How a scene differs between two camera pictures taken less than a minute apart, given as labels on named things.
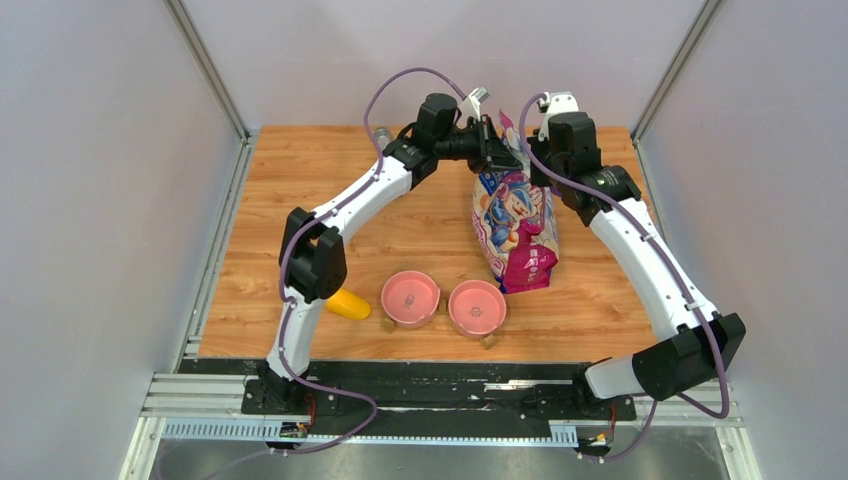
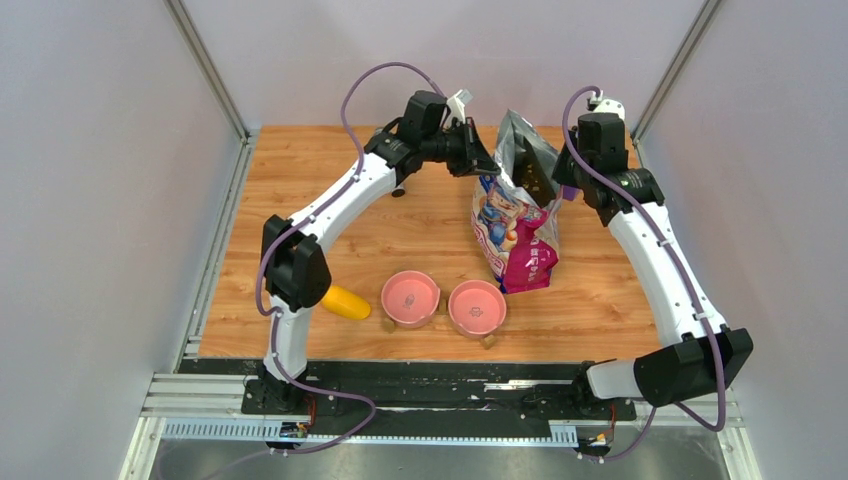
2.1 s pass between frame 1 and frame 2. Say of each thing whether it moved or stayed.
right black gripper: moved
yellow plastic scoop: stayed
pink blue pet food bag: stayed
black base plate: stayed
